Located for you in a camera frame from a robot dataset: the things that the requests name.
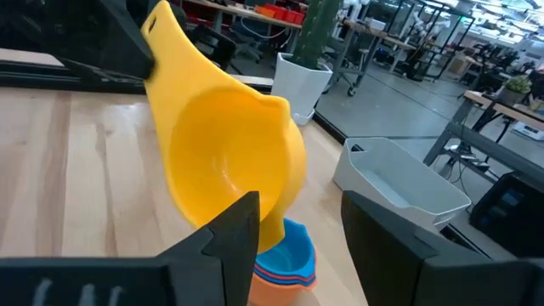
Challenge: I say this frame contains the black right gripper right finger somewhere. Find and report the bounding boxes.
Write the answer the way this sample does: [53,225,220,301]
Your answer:
[341,190,544,306]

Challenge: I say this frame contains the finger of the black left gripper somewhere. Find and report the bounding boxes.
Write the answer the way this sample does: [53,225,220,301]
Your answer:
[63,0,156,81]

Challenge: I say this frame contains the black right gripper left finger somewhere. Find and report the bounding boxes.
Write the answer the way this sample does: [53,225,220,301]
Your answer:
[0,190,261,306]

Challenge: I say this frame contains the light blue measuring cup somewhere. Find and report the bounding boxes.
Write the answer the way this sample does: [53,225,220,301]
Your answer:
[253,217,318,285]

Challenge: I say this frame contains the red measuring cup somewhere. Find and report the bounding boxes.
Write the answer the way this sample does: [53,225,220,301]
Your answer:
[253,263,318,286]

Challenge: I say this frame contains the orange measuring cup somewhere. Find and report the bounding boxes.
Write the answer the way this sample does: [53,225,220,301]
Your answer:
[247,271,318,306]

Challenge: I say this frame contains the yellow measuring cup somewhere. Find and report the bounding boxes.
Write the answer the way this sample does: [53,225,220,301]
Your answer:
[140,0,308,255]

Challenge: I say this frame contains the white plastic basket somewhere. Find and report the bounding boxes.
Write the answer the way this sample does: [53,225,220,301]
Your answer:
[331,136,473,233]

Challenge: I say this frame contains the black office chair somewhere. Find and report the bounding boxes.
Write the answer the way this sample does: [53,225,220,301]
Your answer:
[186,23,238,71]

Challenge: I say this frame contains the black computer case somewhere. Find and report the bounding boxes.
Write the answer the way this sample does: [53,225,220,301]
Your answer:
[468,171,544,259]

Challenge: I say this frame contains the red storage bins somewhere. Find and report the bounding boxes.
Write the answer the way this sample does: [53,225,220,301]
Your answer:
[254,3,306,26]

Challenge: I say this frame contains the white hexagonal planter pot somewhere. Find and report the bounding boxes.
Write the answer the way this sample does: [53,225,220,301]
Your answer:
[269,51,334,127]

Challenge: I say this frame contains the wooden top desk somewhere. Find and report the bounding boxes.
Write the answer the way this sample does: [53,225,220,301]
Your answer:
[422,89,544,182]

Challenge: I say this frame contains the green cactus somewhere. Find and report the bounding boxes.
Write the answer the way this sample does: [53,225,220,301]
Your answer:
[290,0,343,71]

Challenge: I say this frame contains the small potted plant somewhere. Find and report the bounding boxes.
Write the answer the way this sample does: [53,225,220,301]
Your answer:
[496,75,533,107]

